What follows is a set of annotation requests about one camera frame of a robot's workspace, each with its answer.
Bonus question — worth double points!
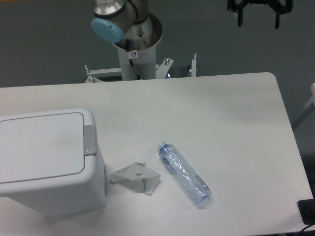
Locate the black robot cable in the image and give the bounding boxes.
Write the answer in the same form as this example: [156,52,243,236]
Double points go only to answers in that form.
[126,38,143,81]

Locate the black device at table edge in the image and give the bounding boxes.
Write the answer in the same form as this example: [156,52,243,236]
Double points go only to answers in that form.
[297,199,315,225]

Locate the flattened white paper carton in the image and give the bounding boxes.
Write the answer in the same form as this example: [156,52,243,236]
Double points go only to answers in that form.
[110,162,160,196]

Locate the white trash can lid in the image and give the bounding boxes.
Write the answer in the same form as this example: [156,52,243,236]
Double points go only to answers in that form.
[0,113,84,183]

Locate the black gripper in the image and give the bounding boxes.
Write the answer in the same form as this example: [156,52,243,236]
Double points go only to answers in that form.
[227,0,293,29]

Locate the white furniture at right edge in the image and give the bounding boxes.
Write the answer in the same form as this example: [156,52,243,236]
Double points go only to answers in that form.
[291,83,315,130]

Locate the white metal base frame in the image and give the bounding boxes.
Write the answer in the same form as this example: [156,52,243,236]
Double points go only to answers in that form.
[85,52,199,83]

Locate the clear blue plastic bottle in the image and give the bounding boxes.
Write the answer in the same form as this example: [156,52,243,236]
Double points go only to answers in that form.
[157,141,212,204]

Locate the grey lid push button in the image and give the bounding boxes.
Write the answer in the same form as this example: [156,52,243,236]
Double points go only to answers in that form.
[84,125,97,156]

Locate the white trash can body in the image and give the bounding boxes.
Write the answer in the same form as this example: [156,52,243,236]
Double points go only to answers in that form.
[0,108,106,215]

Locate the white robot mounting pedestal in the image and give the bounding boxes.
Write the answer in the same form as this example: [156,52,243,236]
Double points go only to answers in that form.
[117,46,156,81]

